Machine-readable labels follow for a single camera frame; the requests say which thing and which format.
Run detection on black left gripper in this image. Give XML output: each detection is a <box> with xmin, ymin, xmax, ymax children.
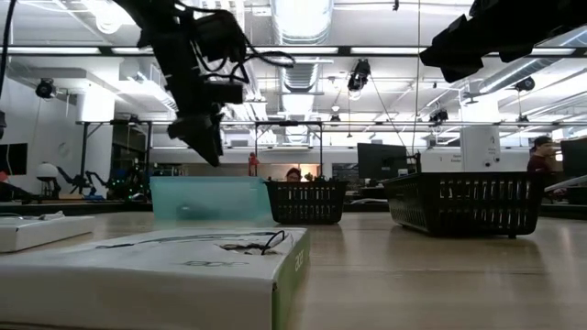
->
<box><xmin>152</xmin><ymin>27</ymin><xmax>226</xmax><ymax>168</ymax></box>

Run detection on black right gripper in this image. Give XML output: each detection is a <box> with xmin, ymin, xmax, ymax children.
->
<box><xmin>419</xmin><ymin>0</ymin><xmax>570</xmax><ymax>84</ymax></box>

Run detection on translucent teal plastic bin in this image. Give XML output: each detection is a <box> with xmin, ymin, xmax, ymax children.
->
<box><xmin>149</xmin><ymin>175</ymin><xmax>277</xmax><ymax>222</ymax></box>

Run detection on white column box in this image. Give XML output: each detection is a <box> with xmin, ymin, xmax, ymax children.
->
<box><xmin>460</xmin><ymin>125</ymin><xmax>503</xmax><ymax>173</ymax></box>

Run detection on small black slotted basket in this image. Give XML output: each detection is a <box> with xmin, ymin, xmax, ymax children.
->
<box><xmin>264</xmin><ymin>179</ymin><xmax>349</xmax><ymax>226</ymax></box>

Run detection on background black robot arms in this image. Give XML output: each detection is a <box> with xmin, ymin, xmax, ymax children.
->
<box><xmin>56</xmin><ymin>166</ymin><xmax>112</xmax><ymax>199</ymax></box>

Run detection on black computer monitor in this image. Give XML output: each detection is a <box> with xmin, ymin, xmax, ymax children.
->
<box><xmin>357</xmin><ymin>142</ymin><xmax>410</xmax><ymax>181</ymax></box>

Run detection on large black slotted basket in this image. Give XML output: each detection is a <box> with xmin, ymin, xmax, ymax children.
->
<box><xmin>382</xmin><ymin>170</ymin><xmax>548</xmax><ymax>240</ymax></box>

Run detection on white globe lamp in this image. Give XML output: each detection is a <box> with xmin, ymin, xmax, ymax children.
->
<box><xmin>36</xmin><ymin>160</ymin><xmax>61</xmax><ymax>199</ymax></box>

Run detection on white acer product box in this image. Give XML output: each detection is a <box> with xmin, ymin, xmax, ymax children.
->
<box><xmin>0</xmin><ymin>226</ymin><xmax>312</xmax><ymax>330</ymax></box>

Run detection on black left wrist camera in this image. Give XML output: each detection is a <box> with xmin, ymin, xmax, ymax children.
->
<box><xmin>205</xmin><ymin>79</ymin><xmax>245</xmax><ymax>106</ymax></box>

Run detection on black hanging ceiling camera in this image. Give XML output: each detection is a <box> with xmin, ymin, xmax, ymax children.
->
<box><xmin>428</xmin><ymin>108</ymin><xmax>450</xmax><ymax>126</ymax></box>
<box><xmin>346</xmin><ymin>58</ymin><xmax>372</xmax><ymax>94</ymax></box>
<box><xmin>35</xmin><ymin>77</ymin><xmax>58</xmax><ymax>100</ymax></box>
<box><xmin>514</xmin><ymin>75</ymin><xmax>537</xmax><ymax>94</ymax></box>

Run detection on black background stand frame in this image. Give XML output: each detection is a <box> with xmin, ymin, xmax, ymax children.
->
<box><xmin>74</xmin><ymin>118</ymin><xmax>155</xmax><ymax>185</ymax></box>

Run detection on black aluminium rig frame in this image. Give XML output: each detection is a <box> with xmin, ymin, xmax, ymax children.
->
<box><xmin>0</xmin><ymin>44</ymin><xmax>428</xmax><ymax>58</ymax></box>

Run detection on silver ceiling duct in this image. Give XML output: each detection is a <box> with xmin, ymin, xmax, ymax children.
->
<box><xmin>270</xmin><ymin>0</ymin><xmax>337</xmax><ymax>94</ymax></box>

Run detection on dark wall monitor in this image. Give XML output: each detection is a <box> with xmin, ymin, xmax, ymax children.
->
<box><xmin>0</xmin><ymin>142</ymin><xmax>29</xmax><ymax>177</ymax></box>

